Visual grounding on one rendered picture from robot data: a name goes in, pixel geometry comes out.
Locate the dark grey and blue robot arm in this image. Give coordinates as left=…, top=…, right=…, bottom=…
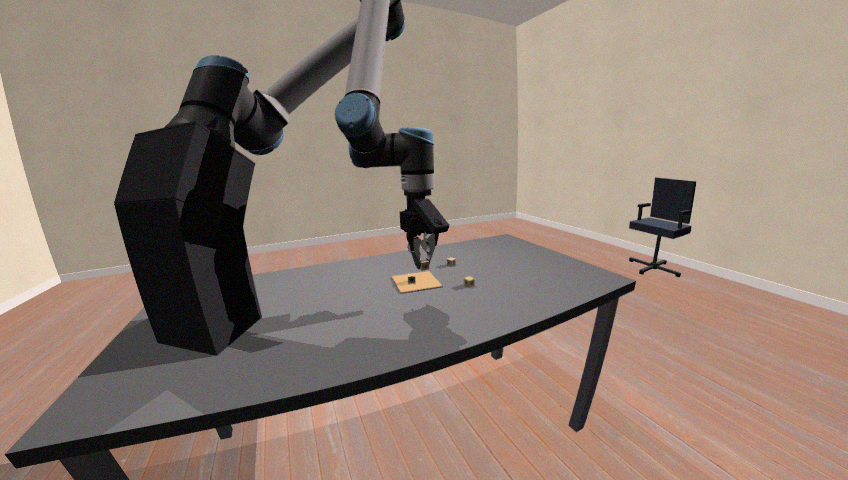
left=165, top=0, right=435, bottom=192

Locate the tan flat mat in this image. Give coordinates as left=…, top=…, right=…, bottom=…
left=392, top=271, right=442, bottom=293

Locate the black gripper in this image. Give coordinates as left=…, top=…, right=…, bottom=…
left=400, top=190, right=439, bottom=269

